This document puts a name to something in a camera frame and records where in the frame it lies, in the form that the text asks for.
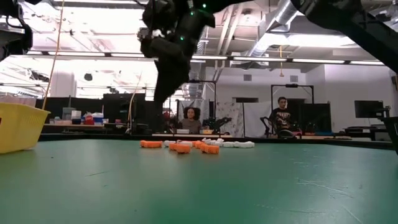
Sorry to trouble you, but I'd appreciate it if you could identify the white curtain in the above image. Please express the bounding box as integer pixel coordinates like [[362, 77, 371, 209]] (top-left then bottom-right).
[[243, 101, 273, 138]]

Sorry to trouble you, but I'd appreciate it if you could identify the smooth silver ventilation duct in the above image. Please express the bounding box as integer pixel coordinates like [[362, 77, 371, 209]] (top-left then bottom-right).
[[245, 0, 301, 60]]

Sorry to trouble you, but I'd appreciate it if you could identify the black partition panel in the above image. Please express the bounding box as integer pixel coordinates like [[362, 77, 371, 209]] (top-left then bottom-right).
[[35, 93, 164, 134]]

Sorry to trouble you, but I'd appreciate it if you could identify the black desk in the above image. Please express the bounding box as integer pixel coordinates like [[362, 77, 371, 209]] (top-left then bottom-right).
[[343, 126, 389, 141]]

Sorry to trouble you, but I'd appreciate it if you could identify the thin yellow cord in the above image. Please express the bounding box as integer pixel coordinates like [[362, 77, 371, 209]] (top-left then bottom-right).
[[127, 73, 142, 131]]

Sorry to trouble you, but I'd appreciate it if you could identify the yellow cable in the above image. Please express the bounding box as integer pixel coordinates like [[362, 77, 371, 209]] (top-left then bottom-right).
[[42, 0, 65, 110]]

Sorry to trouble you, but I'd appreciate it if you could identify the grey box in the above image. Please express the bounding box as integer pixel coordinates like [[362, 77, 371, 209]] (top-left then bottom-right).
[[62, 107, 77, 121]]

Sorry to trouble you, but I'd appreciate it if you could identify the black metal rig frame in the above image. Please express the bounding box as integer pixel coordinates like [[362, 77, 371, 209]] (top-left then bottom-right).
[[270, 83, 315, 138], [186, 79, 218, 138]]

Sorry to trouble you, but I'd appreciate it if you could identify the yellow plastic basket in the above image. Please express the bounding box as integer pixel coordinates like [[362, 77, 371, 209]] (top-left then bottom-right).
[[0, 102, 52, 155]]

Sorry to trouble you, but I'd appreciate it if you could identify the patterned white cloth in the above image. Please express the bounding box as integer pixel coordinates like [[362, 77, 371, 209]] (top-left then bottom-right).
[[216, 101, 245, 138]]

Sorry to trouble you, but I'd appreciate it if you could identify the person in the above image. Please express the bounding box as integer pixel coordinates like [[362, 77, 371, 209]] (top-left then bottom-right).
[[177, 106, 206, 135], [267, 96, 295, 138]]

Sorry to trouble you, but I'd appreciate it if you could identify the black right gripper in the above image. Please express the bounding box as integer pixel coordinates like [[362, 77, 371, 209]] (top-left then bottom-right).
[[140, 36, 192, 104]]

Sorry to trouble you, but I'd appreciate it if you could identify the black aluminium table frame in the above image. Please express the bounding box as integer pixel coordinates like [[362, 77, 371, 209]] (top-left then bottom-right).
[[39, 133, 394, 151]]

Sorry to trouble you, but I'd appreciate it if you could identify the white led light strip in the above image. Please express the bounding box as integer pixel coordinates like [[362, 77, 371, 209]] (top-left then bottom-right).
[[292, 58, 346, 64], [349, 60, 386, 66], [233, 56, 288, 62], [111, 52, 146, 58], [191, 55, 228, 60], [48, 51, 106, 57]]

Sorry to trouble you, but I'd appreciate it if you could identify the long wooden workbench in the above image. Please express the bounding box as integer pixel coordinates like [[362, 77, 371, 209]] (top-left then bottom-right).
[[42, 123, 131, 134]]

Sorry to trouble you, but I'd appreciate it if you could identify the green table mat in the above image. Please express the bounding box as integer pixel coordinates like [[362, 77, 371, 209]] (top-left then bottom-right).
[[0, 138, 398, 224]]

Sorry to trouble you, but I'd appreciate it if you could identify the black computer monitor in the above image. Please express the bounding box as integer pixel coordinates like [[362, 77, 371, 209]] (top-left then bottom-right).
[[354, 100, 385, 119]]

